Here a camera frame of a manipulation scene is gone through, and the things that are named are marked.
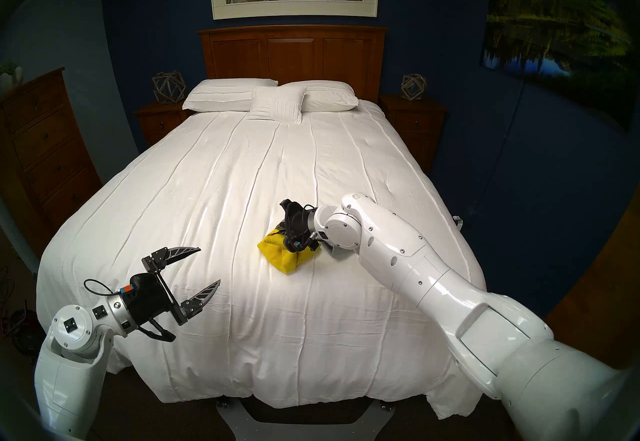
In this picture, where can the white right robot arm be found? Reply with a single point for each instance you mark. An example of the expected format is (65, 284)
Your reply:
(400, 255)

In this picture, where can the yellow hand towel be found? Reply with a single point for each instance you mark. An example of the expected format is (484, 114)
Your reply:
(287, 260)

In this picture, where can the large white pillow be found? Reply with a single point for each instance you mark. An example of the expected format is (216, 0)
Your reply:
(330, 96)
(220, 94)

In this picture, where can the brown wooden dresser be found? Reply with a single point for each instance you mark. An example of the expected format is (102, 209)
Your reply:
(45, 150)

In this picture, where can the small square white pillow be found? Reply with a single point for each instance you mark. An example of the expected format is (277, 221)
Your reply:
(277, 105)

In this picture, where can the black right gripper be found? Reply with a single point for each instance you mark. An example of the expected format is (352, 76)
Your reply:
(301, 227)

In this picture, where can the brown wooden headboard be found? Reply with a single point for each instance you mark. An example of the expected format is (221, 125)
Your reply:
(292, 57)

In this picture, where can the brown wooden nightstand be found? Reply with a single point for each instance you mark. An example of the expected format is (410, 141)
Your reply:
(159, 122)
(415, 125)

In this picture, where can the bed with white comforter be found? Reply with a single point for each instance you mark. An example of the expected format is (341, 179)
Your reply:
(225, 180)

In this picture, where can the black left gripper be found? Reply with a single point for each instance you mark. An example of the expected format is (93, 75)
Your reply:
(146, 300)

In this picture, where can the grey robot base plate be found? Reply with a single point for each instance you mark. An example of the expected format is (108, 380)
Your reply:
(232, 422)

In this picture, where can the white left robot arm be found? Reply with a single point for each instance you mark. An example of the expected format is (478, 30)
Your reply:
(75, 335)

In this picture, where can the forest lake poster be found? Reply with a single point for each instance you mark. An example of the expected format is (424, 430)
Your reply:
(545, 25)

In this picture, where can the small white bedside tag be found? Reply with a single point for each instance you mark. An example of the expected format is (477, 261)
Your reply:
(458, 223)

